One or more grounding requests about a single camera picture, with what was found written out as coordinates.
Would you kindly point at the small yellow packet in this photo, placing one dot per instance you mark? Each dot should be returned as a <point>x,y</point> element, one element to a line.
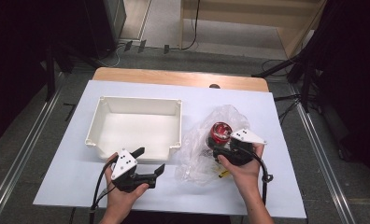
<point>224,173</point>

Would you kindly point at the metal floor rail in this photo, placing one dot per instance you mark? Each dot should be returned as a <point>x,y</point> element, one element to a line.
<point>323,155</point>
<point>21,149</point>

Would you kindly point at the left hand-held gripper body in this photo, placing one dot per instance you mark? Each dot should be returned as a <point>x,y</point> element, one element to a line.
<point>124,165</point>

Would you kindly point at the white board sheet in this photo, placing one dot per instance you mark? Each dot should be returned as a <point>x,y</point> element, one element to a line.
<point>64,174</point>

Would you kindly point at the white plastic bin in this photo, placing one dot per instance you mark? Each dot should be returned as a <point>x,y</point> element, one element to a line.
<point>136,130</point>

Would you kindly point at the light wooden furniture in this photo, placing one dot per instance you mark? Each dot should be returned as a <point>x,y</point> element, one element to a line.
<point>236,15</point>

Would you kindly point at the red can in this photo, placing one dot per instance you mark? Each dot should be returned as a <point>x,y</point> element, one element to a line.
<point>221,132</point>

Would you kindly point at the person's right hand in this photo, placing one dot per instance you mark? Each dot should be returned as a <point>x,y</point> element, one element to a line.
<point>247,177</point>

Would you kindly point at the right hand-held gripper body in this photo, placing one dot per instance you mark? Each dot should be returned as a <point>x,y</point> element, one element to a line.
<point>239,154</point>

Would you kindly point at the person's left hand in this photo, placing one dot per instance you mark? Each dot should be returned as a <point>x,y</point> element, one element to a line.
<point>119,200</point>

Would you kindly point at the wooden table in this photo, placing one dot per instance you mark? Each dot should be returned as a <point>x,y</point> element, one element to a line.
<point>173,77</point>

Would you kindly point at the dark cabinet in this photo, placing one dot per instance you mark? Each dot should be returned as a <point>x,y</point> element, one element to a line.
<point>108,25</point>

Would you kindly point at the black tripod stand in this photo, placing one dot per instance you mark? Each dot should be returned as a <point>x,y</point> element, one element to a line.
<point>304,68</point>

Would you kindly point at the clear plastic bag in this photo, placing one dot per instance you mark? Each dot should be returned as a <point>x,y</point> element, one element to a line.
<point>194,155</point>

